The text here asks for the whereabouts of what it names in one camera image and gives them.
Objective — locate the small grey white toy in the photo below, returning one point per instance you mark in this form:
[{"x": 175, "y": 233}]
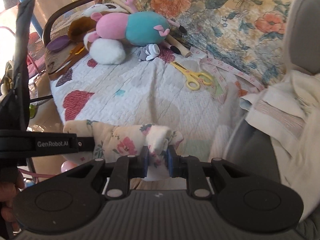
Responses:
[{"x": 148, "y": 52}]

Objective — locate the brown white plush toy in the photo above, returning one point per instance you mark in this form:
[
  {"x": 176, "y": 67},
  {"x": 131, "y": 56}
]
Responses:
[{"x": 107, "y": 52}]

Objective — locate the wooden sofa frame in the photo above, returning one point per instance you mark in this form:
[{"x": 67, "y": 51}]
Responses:
[{"x": 53, "y": 17}]

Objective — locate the pink and teal pig plush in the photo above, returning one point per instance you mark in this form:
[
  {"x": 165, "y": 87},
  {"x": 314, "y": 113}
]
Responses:
[{"x": 135, "y": 28}]

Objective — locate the pink ball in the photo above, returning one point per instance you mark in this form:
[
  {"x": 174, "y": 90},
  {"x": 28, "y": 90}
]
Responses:
[{"x": 68, "y": 167}]

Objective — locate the floral baby shirt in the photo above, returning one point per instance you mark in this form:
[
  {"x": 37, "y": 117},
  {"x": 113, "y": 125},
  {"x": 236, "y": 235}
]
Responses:
[{"x": 125, "y": 142}]

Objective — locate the orange floral sofa cover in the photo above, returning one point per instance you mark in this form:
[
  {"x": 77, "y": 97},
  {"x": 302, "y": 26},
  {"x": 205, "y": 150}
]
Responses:
[{"x": 225, "y": 17}]

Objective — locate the folded white clothes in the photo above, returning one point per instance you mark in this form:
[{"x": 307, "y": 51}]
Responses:
[{"x": 287, "y": 105}]

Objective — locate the purple round pad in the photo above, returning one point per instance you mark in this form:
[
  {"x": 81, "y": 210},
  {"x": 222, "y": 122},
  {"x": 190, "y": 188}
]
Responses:
[{"x": 57, "y": 43}]

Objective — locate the heart patterned quilt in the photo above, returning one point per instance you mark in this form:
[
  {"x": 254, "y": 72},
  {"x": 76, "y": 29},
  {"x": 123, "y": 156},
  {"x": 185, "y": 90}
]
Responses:
[{"x": 150, "y": 100}]

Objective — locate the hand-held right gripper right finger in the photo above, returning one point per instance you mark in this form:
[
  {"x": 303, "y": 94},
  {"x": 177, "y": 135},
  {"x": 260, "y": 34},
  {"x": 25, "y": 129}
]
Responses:
[{"x": 171, "y": 162}]

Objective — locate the green toy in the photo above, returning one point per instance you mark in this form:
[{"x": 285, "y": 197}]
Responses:
[{"x": 32, "y": 110}]

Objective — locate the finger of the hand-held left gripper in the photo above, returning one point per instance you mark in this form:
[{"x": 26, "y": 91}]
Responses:
[{"x": 87, "y": 143}]

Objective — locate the grey padded cushion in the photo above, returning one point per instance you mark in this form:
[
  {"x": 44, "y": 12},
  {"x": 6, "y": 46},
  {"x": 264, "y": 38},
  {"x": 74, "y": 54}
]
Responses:
[{"x": 305, "y": 30}]

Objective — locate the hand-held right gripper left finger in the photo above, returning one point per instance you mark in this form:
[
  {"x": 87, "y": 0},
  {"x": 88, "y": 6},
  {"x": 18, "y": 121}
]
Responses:
[{"x": 145, "y": 161}]

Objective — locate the pink measuring tape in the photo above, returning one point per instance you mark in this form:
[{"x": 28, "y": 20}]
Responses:
[{"x": 240, "y": 74}]

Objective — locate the person's left hand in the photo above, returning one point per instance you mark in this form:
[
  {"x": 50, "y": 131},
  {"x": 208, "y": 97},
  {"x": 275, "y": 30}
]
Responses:
[{"x": 6, "y": 195}]

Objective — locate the yellow scissors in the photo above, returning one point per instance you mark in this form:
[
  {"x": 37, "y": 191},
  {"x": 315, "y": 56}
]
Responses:
[{"x": 183, "y": 69}]

